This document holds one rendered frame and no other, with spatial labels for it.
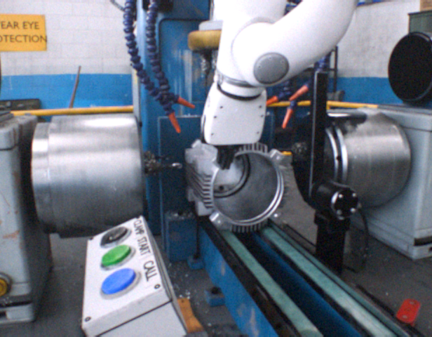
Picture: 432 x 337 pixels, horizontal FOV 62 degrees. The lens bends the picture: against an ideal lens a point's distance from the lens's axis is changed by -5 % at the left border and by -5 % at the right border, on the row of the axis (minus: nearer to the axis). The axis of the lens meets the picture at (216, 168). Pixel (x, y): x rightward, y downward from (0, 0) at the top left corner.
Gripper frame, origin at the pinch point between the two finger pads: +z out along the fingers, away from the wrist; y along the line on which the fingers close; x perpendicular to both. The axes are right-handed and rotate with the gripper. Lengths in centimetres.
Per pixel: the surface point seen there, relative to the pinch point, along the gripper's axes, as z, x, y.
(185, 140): 11.1, 19.6, -2.9
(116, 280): -18.0, -34.4, -21.5
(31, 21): 167, 493, -117
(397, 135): -0.9, 3.4, 42.9
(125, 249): -15.7, -29.8, -20.4
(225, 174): 18.6, 14.4, 7.1
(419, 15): 47, 249, 278
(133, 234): -13.3, -26.2, -19.3
